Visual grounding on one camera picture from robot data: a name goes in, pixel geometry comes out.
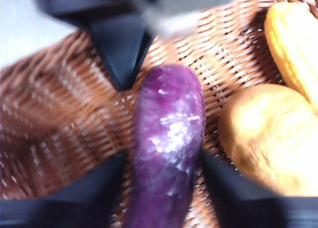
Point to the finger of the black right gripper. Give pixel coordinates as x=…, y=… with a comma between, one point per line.
x=119, y=51

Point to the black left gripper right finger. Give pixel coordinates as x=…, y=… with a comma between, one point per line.
x=248, y=208

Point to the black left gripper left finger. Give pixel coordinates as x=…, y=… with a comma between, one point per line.
x=74, y=208

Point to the brown potato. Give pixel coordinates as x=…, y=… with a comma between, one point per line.
x=273, y=143

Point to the brown wicker basket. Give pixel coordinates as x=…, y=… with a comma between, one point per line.
x=62, y=108

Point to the purple eggplant with green stem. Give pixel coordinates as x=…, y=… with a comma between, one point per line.
x=169, y=138

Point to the yellow corn cob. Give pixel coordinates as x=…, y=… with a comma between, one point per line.
x=293, y=46

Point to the pale grey camera box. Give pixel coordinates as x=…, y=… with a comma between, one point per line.
x=171, y=24

